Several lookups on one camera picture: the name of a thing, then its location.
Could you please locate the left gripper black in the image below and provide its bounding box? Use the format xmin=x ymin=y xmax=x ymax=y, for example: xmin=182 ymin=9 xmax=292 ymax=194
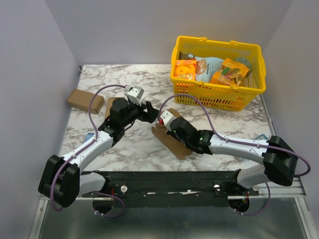
xmin=122 ymin=99 xmax=160 ymax=128

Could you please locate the cardboard box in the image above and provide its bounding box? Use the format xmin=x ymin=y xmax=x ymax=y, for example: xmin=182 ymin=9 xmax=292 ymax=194
xmin=152 ymin=123 xmax=193 ymax=160
xmin=67 ymin=89 xmax=105 ymax=114
xmin=105 ymin=98 xmax=117 ymax=119

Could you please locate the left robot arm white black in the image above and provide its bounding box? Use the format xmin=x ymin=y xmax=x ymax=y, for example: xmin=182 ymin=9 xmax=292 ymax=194
xmin=38 ymin=98 xmax=159 ymax=208

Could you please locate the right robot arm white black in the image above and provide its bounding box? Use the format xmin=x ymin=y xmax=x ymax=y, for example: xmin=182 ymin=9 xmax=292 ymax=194
xmin=161 ymin=116 xmax=297 ymax=195

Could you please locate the folded cardboard box upright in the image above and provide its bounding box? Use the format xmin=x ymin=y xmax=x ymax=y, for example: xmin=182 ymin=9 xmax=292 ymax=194
xmin=105 ymin=98 xmax=117 ymax=119

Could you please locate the orange Daddy snack box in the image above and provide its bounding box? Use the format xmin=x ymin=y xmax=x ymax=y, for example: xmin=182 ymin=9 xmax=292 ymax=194
xmin=174 ymin=60 xmax=196 ymax=81

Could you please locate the blue box left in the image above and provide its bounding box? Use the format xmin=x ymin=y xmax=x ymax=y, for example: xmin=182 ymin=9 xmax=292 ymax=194
xmin=84 ymin=133 xmax=95 ymax=142

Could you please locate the blue box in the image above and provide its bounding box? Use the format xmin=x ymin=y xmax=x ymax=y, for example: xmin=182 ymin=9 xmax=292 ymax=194
xmin=254 ymin=134 xmax=268 ymax=140
xmin=84 ymin=133 xmax=95 ymax=142

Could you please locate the blue box right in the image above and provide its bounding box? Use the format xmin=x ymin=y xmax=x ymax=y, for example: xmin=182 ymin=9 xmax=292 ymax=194
xmin=254 ymin=134 xmax=268 ymax=140

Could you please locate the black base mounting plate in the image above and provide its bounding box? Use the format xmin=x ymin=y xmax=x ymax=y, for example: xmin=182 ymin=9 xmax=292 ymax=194
xmin=83 ymin=171 xmax=259 ymax=208

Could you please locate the dark brown snack packet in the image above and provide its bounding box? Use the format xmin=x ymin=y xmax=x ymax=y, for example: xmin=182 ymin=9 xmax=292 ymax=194
xmin=178 ymin=51 xmax=196 ymax=60

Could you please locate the light blue snack bag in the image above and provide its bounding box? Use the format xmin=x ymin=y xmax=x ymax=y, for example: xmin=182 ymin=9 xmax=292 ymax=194
xmin=195 ymin=56 xmax=224 ymax=83

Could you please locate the yellow plastic shopping basket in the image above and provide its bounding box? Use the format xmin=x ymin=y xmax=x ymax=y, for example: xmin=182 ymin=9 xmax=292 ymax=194
xmin=170 ymin=36 xmax=266 ymax=111

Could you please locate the orange snack bag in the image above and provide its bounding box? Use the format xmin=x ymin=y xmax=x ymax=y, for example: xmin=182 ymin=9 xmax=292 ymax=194
xmin=210 ymin=58 xmax=249 ymax=87

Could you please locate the green scouring pad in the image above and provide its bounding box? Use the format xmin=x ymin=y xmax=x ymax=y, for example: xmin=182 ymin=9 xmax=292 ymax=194
xmin=234 ymin=56 xmax=253 ymax=72

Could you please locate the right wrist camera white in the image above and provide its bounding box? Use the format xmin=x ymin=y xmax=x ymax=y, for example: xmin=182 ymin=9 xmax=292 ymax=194
xmin=159 ymin=110 xmax=176 ymax=128

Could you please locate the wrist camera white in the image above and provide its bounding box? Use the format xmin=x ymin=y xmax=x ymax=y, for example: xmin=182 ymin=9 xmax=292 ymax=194
xmin=159 ymin=110 xmax=176 ymax=128
xmin=125 ymin=85 xmax=144 ymax=106

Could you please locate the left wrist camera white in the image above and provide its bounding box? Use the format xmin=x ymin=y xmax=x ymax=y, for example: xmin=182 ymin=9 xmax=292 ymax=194
xmin=125 ymin=85 xmax=144 ymax=106

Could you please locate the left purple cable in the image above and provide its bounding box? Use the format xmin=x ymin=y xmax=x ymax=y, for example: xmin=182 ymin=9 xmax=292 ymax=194
xmin=49 ymin=84 xmax=130 ymax=218

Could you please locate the purple cable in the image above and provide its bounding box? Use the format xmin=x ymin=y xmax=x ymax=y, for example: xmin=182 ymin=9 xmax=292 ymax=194
xmin=49 ymin=84 xmax=130 ymax=218
xmin=157 ymin=94 xmax=312 ymax=216

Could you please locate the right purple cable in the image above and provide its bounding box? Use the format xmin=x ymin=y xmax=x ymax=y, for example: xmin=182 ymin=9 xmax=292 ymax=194
xmin=157 ymin=94 xmax=312 ymax=216

